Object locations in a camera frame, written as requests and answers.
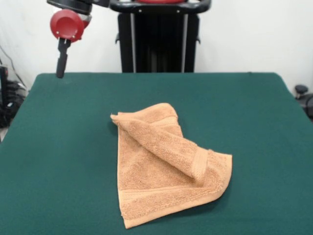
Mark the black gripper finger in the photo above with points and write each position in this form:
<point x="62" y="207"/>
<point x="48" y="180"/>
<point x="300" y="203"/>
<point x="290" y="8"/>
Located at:
<point x="62" y="58"/>

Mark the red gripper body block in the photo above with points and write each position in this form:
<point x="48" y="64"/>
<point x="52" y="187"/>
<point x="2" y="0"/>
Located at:
<point x="66" y="24"/>

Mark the tan terry towel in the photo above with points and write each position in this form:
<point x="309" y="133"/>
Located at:
<point x="159" y="166"/>

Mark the black electronics box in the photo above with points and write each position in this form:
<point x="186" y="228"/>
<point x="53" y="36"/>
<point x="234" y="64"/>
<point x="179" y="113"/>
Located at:
<point x="4" y="93"/>

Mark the dark green table cloth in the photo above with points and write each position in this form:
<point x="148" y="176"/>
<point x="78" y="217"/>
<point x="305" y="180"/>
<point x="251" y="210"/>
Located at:
<point x="244" y="122"/>

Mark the grey office chair base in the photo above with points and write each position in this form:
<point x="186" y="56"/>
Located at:
<point x="303" y="95"/>

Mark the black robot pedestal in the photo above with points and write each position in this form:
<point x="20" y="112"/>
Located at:
<point x="159" y="49"/>

